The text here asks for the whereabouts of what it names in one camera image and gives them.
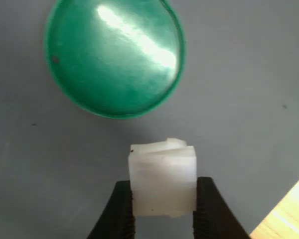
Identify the white plastic terminal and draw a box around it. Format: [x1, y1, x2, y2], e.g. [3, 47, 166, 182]
[128, 138, 198, 218]

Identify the round green lid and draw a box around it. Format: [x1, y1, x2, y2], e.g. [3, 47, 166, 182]
[43, 0, 186, 120]

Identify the dark grey mat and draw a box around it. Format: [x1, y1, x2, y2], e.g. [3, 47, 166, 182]
[0, 0, 299, 239]

